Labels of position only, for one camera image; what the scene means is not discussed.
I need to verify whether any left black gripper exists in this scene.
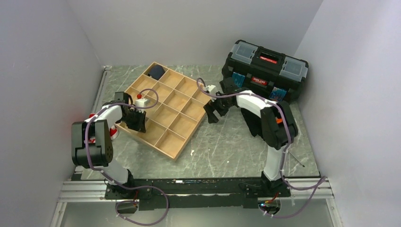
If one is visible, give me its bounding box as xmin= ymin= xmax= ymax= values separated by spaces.
xmin=120 ymin=108 xmax=147 ymax=133

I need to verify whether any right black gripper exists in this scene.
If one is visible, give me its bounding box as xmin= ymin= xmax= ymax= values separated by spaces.
xmin=204 ymin=92 xmax=233 ymax=124

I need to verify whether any red white underwear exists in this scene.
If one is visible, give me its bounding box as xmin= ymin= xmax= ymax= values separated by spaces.
xmin=85 ymin=111 xmax=122 ymax=143

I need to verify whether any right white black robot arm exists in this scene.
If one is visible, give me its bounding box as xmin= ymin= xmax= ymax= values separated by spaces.
xmin=196 ymin=78 xmax=298 ymax=196

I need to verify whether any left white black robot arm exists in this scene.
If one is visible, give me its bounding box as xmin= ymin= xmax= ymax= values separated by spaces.
xmin=71 ymin=92 xmax=150 ymax=199

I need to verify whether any wooden compartment tray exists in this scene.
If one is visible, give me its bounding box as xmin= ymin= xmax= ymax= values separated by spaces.
xmin=116 ymin=62 xmax=210 ymax=160

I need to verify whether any dark blue rolled garment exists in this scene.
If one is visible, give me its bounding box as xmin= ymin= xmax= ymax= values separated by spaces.
xmin=147 ymin=65 xmax=166 ymax=80

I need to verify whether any black toolbox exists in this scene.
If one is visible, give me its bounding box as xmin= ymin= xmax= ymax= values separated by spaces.
xmin=221 ymin=40 xmax=309 ymax=103

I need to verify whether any yellow black screwdriver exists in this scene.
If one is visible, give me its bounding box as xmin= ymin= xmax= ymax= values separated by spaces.
xmin=288 ymin=151 xmax=305 ymax=167

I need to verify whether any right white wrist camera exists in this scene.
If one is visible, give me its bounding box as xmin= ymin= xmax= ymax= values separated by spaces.
xmin=203 ymin=85 xmax=218 ymax=102

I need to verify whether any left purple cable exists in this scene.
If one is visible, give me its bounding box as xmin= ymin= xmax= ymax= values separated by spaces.
xmin=84 ymin=88 xmax=170 ymax=227

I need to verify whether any purple cable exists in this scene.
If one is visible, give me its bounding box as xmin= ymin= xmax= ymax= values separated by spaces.
xmin=84 ymin=88 xmax=170 ymax=227
xmin=196 ymin=77 xmax=327 ymax=219

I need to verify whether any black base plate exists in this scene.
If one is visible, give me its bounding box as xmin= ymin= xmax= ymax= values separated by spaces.
xmin=105 ymin=175 xmax=291 ymax=211

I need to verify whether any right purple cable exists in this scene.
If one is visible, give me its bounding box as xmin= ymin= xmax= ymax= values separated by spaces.
xmin=196 ymin=77 xmax=327 ymax=219

